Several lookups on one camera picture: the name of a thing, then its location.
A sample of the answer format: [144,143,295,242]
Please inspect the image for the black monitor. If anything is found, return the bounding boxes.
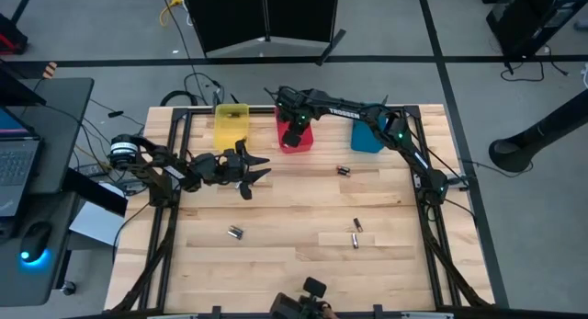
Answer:
[0,61,47,108]

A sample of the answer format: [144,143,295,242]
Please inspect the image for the dark grey laptop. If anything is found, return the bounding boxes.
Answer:
[0,106,43,219]

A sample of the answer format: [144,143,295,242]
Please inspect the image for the black computer mouse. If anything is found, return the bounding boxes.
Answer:
[18,221,54,265]

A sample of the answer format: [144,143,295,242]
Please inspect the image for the black aluminium table frame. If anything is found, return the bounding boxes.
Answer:
[109,105,495,319]

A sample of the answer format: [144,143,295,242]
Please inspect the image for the thick black hose loop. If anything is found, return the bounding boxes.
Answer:
[159,89,199,108]

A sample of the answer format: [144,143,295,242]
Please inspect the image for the red black object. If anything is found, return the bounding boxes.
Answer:
[0,13,28,57]

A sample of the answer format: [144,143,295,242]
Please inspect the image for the black equipment rack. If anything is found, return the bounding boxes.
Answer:
[485,0,588,58]

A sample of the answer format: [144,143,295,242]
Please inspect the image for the white flat panel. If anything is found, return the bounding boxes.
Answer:
[68,180,129,247]

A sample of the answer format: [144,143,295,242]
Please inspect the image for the black handheld camera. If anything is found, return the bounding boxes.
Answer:
[269,276,328,319]

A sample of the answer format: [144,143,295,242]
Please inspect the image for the black folding screen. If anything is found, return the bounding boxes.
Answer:
[180,0,348,66]

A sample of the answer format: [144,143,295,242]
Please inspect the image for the black floor cable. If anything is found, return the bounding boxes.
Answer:
[499,45,571,84]

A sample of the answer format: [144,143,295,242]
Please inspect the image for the red plastic bin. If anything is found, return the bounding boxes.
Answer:
[274,106,315,154]

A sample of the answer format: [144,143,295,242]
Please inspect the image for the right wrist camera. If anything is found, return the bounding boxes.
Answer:
[281,129,303,149]

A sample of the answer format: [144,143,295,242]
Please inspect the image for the yellow plastic bin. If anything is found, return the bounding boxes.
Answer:
[213,102,251,154]

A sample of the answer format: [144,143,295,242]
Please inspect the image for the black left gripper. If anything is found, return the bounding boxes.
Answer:
[190,138,273,188]

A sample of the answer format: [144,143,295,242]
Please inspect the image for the yellow cable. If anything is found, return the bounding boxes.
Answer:
[158,0,185,28]

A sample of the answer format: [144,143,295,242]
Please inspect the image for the blue plastic bin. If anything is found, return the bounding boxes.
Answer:
[351,102,389,154]

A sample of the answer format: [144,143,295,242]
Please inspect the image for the black round post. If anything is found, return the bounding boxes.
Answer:
[488,88,588,174]

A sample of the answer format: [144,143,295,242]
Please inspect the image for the black flat bar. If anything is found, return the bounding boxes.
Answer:
[62,166,130,218]

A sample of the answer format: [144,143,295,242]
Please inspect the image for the black desk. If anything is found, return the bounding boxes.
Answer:
[0,77,96,307]

